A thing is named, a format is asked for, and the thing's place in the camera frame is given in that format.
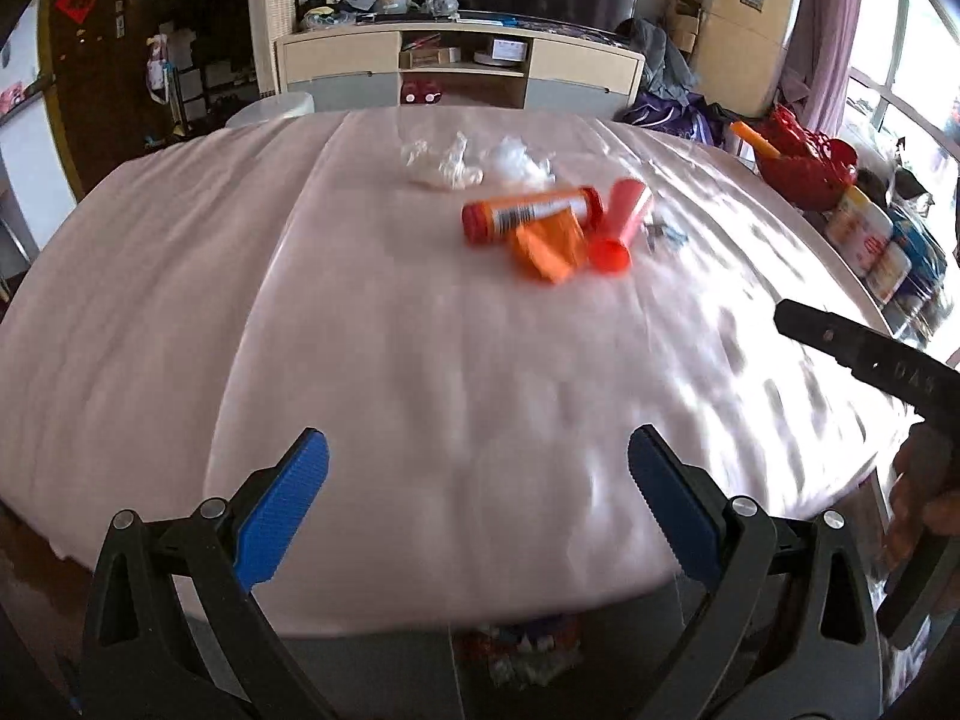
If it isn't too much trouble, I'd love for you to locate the clear plastic wrap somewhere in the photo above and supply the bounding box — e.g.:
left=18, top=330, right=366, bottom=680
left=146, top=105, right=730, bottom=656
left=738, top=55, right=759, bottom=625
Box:
left=643, top=213, right=688, bottom=252

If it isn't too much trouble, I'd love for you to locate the red plastic cup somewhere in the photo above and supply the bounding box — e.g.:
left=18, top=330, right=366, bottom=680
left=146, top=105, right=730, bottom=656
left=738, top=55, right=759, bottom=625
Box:
left=587, top=179, right=652, bottom=273

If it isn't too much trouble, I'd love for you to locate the orange packet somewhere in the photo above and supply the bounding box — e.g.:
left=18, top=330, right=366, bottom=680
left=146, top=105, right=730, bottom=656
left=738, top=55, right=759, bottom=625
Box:
left=508, top=210, right=587, bottom=284

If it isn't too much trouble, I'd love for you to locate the orange cylindrical tube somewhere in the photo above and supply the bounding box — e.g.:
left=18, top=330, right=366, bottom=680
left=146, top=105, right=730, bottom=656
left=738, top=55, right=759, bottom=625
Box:
left=460, top=187, right=604, bottom=245

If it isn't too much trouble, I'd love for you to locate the white tissue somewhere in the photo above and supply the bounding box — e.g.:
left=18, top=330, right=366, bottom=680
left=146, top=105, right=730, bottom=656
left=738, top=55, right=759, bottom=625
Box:
left=483, top=137, right=555, bottom=190
left=402, top=132, right=485, bottom=190

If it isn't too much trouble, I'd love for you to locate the black trash bin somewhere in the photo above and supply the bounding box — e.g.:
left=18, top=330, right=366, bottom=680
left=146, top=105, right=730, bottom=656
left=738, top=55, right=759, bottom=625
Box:
left=451, top=614, right=584, bottom=718

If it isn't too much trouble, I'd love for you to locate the person's right hand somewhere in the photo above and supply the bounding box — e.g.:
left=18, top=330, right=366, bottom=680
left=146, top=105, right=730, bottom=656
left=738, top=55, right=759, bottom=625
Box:
left=885, top=422, right=958, bottom=569

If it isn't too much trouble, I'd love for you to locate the white wet wipes canister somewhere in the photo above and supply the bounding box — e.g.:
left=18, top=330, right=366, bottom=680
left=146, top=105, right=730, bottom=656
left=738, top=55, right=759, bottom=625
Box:
left=841, top=202, right=893, bottom=278

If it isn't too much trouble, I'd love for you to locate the red basket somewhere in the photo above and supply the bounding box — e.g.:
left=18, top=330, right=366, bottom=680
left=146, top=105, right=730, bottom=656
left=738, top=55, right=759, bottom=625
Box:
left=757, top=104, right=857, bottom=211

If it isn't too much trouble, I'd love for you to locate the pink curtain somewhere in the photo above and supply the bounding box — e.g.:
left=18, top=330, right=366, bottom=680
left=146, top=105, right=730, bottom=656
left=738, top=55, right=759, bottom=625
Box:
left=779, top=0, right=862, bottom=135

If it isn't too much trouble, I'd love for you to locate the purple cloth bag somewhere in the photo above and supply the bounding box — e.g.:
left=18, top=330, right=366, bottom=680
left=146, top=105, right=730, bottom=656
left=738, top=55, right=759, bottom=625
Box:
left=617, top=91, right=729, bottom=146

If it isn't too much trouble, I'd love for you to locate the beige standing air conditioner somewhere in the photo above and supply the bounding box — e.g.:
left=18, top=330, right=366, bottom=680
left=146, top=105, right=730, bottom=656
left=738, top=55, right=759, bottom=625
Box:
left=692, top=0, right=800, bottom=117

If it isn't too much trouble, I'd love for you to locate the beige TV cabinet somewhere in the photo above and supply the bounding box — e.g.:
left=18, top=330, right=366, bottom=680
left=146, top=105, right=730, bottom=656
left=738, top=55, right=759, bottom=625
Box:
left=275, top=20, right=644, bottom=119

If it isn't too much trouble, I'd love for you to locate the white round stool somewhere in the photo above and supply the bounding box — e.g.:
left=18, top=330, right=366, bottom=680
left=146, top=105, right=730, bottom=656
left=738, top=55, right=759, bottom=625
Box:
left=224, top=91, right=314, bottom=128

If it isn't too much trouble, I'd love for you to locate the red toy car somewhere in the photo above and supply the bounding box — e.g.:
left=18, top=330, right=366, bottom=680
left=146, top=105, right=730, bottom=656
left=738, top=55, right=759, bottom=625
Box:
left=400, top=78, right=443, bottom=106

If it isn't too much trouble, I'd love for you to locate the dark brown door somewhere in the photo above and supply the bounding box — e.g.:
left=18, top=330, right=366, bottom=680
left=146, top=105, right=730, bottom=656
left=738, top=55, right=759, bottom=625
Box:
left=39, top=0, right=172, bottom=199

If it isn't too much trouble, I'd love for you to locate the orange stick handle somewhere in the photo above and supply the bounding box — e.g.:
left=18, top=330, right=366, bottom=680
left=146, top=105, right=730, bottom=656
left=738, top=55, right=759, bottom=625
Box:
left=731, top=121, right=781, bottom=160

